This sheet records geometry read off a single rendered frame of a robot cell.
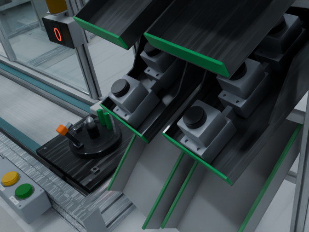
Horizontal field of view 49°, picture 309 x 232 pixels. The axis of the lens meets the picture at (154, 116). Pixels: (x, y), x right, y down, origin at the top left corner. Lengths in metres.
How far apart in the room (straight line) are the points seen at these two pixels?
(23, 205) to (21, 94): 0.63
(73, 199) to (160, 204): 0.26
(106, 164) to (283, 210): 0.43
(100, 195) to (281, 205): 0.42
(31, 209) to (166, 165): 0.36
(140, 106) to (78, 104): 0.62
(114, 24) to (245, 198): 0.34
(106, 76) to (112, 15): 0.93
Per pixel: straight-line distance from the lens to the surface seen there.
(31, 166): 0.95
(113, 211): 0.82
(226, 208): 0.60
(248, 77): 0.46
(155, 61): 0.53
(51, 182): 0.88
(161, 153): 0.68
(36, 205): 0.87
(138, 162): 0.72
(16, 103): 1.34
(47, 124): 1.16
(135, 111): 0.54
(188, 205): 0.65
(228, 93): 0.49
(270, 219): 0.84
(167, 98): 0.56
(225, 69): 0.34
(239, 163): 0.44
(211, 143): 0.45
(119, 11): 0.52
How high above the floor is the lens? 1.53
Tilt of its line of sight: 36 degrees down
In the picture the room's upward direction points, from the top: 11 degrees counter-clockwise
